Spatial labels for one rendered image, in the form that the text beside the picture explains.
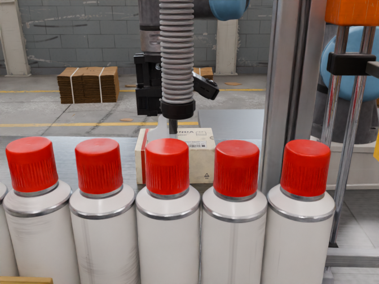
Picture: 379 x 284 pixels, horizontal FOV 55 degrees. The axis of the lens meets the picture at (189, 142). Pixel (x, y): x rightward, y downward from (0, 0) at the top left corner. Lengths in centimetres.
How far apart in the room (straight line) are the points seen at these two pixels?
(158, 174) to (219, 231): 6
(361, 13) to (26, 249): 32
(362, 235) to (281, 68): 36
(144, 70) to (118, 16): 508
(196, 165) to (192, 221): 45
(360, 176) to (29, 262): 62
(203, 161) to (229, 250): 45
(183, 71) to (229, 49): 543
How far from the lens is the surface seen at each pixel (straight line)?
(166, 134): 70
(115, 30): 580
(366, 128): 77
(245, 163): 26
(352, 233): 66
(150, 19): 68
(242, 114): 118
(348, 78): 60
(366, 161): 77
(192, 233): 29
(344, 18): 33
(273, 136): 41
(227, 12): 65
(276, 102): 39
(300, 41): 39
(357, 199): 76
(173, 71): 34
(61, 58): 605
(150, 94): 70
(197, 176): 74
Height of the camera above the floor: 119
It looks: 22 degrees down
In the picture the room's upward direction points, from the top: straight up
